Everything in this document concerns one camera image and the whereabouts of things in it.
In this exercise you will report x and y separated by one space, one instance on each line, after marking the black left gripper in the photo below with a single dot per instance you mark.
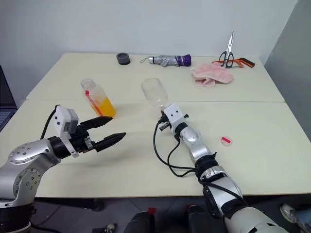
80 140

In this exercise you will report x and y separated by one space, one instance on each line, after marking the grey white shoe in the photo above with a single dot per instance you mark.
290 213

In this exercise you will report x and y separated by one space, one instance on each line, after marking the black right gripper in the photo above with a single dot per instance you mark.
165 125

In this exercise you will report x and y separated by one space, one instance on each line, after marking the orange black hand saw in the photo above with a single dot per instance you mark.
246 62

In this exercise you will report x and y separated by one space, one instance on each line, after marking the clear wine glass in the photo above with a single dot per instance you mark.
154 93

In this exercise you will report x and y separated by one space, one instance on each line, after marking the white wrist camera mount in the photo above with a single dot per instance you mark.
62 121
175 115

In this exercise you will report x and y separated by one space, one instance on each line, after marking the dark laptop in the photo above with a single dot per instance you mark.
6 97

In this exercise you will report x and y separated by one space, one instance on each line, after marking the pink fluffy cloth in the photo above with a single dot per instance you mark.
213 75

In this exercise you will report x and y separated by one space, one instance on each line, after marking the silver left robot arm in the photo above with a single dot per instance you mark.
22 167

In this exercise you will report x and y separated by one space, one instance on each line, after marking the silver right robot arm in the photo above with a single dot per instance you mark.
218 184

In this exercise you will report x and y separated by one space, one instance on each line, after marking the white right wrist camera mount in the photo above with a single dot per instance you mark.
175 115

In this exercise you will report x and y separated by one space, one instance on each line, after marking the orange juice plastic bottle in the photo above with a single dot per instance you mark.
105 108

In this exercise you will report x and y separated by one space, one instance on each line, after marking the dark rounded shape red top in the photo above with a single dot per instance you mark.
142 223

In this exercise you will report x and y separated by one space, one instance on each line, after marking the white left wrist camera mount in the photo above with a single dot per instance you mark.
62 121

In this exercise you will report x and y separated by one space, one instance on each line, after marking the clear cap with pink strip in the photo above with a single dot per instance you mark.
226 140

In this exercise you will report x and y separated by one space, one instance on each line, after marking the silver purple folded umbrella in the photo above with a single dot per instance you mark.
167 60

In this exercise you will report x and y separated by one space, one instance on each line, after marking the small black floor device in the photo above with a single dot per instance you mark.
104 228

